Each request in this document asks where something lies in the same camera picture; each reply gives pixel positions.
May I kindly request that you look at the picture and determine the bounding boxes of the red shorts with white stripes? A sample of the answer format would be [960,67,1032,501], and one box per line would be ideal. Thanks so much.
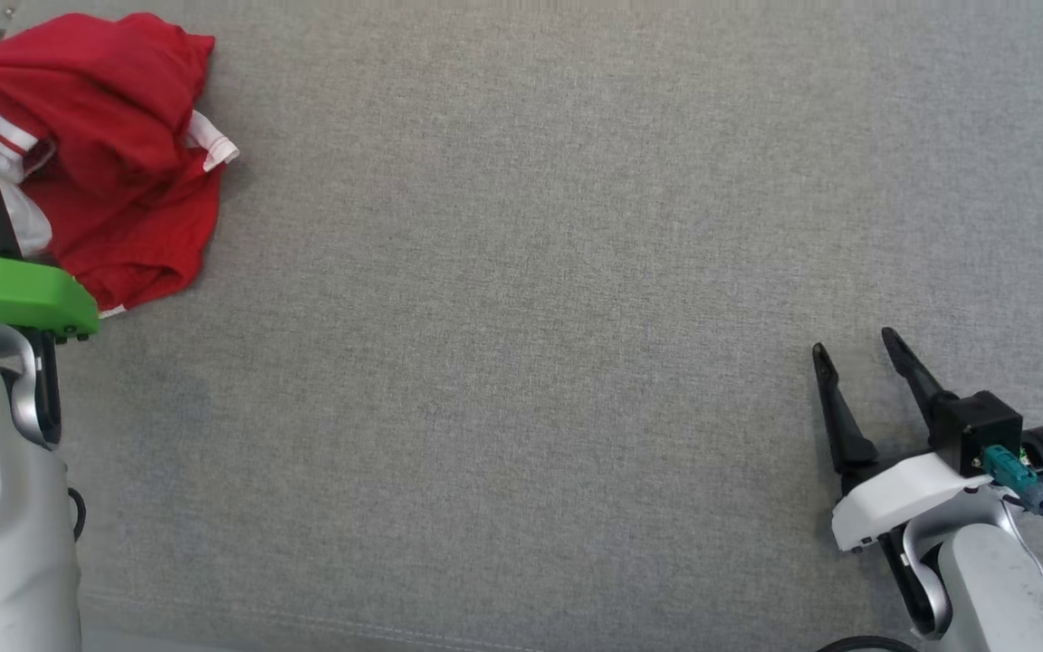
[0,11,241,316]

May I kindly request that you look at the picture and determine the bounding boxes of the right arm cable, teal plug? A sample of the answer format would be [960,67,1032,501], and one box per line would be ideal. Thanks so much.
[981,444,1043,580]

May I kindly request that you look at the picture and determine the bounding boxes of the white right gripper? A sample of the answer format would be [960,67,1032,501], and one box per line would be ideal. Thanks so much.
[811,327,995,554]

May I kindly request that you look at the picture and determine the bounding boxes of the thin black cable loop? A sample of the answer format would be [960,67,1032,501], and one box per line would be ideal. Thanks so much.
[816,634,921,652]

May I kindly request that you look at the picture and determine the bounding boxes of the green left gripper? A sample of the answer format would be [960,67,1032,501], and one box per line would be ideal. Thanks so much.
[0,131,102,343]

